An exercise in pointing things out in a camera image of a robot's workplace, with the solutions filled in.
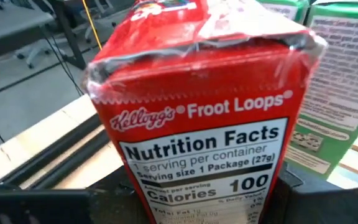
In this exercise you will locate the white-base office chair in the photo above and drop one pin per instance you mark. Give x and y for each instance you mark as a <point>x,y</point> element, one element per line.
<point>37,51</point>
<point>110,18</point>

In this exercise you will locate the dark grey desk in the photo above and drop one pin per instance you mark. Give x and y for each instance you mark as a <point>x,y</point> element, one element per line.
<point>8,28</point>

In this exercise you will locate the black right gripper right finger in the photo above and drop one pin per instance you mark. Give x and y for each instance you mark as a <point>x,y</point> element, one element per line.
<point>322,208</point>

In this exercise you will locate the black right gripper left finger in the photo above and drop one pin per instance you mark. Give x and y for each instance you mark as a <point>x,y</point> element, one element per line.
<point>42,208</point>

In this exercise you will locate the red Froot Loops cereal box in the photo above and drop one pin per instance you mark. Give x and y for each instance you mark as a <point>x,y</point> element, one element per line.
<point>197,93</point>

